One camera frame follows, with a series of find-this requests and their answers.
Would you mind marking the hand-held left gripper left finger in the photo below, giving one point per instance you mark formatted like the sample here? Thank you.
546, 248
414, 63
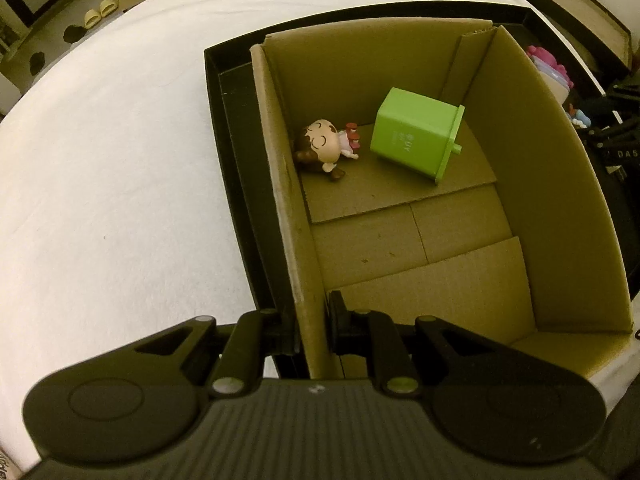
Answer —
285, 332

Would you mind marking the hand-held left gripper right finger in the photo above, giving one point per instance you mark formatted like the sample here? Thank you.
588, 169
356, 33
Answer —
340, 321

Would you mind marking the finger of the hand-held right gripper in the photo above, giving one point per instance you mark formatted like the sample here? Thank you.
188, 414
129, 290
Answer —
624, 91
617, 132

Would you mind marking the small blue figurine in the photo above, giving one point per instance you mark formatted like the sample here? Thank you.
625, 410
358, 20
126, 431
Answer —
579, 116

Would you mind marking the lavender cube toy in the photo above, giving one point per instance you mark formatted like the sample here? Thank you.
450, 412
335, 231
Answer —
555, 85

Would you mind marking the pink toy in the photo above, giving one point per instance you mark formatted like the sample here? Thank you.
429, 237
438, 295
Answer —
542, 56

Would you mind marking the brown cardboard box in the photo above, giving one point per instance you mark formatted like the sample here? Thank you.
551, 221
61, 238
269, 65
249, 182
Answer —
450, 270

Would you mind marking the brown-haired doll figurine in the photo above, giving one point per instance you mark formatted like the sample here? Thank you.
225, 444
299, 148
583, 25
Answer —
320, 142

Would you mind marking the green toy bin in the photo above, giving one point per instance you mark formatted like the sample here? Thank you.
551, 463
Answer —
410, 130

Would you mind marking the black tray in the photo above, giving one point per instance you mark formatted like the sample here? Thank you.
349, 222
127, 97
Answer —
230, 105

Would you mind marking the black slipper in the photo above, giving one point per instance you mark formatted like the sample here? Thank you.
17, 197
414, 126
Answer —
36, 62
74, 33

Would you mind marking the yellow slipper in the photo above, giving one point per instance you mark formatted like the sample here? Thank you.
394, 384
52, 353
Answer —
108, 6
92, 19

